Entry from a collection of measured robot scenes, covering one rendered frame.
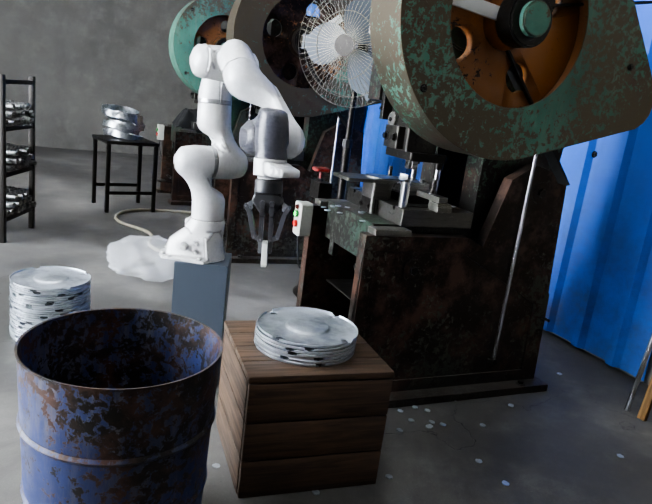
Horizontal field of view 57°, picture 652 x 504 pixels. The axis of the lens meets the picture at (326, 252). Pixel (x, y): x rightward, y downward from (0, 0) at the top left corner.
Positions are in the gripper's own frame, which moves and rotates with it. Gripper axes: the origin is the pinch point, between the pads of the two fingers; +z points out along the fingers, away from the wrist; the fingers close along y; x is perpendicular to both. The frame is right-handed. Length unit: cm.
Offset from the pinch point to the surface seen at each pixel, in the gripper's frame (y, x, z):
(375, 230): -33.8, -35.6, -3.8
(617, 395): -145, -71, 62
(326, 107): -18, -195, -52
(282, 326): -6.2, -2.2, 20.9
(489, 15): -59, -20, -71
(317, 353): -16.2, 10.4, 23.7
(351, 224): -28, -59, -2
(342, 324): -23.6, -9.0, 21.2
